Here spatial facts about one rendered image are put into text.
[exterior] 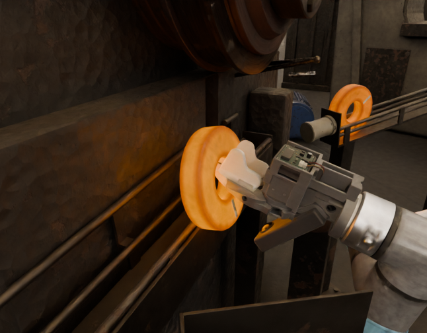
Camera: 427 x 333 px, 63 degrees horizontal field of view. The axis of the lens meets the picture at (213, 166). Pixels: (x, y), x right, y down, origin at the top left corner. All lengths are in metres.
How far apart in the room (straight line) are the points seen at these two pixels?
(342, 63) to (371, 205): 3.01
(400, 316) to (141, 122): 0.43
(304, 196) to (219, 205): 0.12
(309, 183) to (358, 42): 2.93
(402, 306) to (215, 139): 0.32
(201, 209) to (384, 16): 2.98
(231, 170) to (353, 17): 2.95
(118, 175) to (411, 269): 0.39
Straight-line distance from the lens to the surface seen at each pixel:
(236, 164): 0.48
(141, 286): 0.45
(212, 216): 0.49
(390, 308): 0.52
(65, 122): 0.43
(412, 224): 0.48
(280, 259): 1.58
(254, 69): 0.65
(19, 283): 0.43
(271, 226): 0.53
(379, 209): 0.47
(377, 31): 3.34
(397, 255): 0.48
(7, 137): 0.41
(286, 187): 0.46
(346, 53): 3.42
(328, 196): 0.47
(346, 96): 1.09
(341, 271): 1.59
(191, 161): 0.47
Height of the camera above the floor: 0.99
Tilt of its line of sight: 25 degrees down
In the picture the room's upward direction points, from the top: straight up
